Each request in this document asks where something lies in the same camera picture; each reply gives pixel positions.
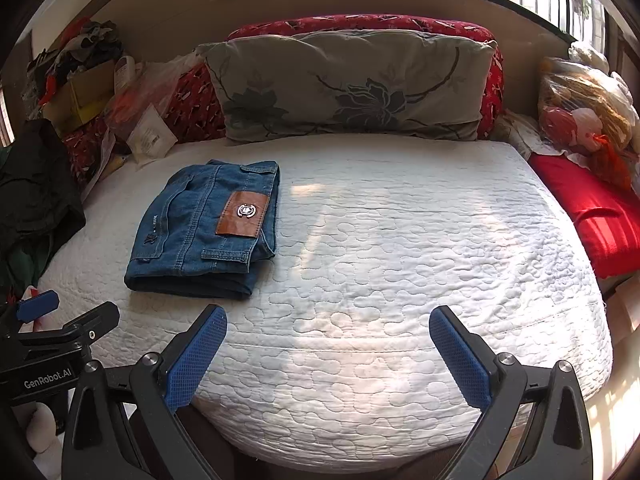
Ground blue denim pants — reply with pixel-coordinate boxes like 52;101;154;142
124;160;281;301

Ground clear plastic bag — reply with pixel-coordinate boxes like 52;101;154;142
105;52;201;141

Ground white fluffy cloth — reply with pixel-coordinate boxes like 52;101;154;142
569;42;612;75

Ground white bottle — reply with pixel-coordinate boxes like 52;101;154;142
115;55;137;93

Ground pile of clothes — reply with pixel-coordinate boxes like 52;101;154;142
27;17;126;91

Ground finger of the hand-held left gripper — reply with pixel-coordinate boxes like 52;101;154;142
0;290;60;341
20;301;121;347

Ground white quilted bed cover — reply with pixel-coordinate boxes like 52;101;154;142
37;132;613;461

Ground dark green cloth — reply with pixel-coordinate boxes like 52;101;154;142
0;120;87;286

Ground cardboard box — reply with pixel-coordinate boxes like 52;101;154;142
42;60;118;133

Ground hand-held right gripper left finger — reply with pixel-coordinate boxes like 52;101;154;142
62;304;228;480

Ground red floral cushion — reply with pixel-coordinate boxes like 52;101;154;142
62;14;506;186

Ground white paper packet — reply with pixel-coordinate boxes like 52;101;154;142
126;105;178;161

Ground white lace cloth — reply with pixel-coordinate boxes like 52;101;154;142
495;110;541;161

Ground plastic bag of yarn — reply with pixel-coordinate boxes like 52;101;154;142
539;57;640;191

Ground plain red pillow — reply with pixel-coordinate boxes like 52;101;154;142
529;152;640;280

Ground grey floral pillow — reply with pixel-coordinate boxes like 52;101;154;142
196;30;498;143

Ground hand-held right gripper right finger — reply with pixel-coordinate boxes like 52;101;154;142
429;305;593;480

